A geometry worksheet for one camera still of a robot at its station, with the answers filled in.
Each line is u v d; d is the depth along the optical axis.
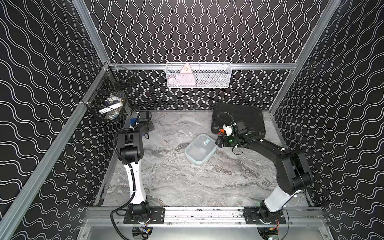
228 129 0.86
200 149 0.99
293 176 0.47
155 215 0.76
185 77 0.90
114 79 0.98
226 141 0.83
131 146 0.61
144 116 0.90
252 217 0.73
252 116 1.11
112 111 0.73
